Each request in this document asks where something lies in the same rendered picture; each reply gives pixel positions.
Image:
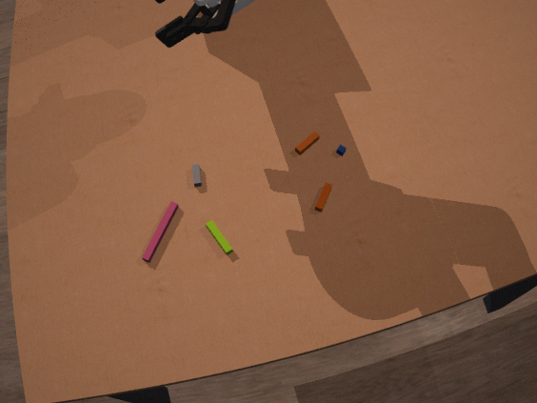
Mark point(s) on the dark pink rod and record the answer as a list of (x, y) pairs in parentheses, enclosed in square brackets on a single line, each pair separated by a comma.
[(160, 231)]

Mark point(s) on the lime green rod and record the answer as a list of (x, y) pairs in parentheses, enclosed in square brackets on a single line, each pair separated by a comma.
[(221, 240)]

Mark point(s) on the orange rod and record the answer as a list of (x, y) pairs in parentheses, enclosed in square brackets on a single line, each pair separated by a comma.
[(307, 143), (323, 197)]

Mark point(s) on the grey rod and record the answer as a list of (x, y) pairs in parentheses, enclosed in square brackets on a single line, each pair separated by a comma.
[(196, 175)]

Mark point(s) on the small blue cube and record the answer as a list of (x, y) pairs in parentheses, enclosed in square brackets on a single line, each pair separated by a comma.
[(341, 150)]

